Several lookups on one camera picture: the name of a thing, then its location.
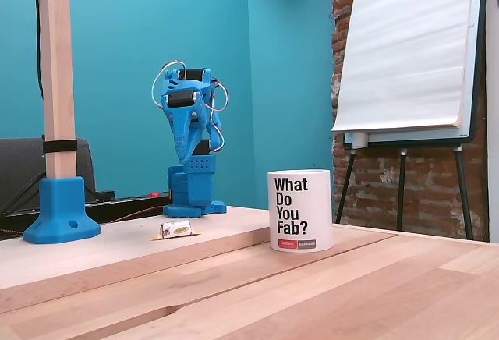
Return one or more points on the white yellow sweet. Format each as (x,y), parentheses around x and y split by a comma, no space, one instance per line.
(177,229)

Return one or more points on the white printed mug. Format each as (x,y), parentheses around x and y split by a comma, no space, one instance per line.
(300,211)

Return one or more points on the black power strip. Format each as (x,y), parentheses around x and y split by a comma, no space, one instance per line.
(124,203)

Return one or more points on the black chair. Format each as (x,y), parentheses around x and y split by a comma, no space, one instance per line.
(19,160)

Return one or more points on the white paper pad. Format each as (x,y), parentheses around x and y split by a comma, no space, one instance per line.
(405,43)

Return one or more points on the flip chart easel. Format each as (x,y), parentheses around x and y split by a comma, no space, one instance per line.
(473,121)

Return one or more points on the wooden post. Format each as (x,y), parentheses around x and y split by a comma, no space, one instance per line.
(58,63)

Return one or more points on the blue post base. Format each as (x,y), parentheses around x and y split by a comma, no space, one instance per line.
(62,211)

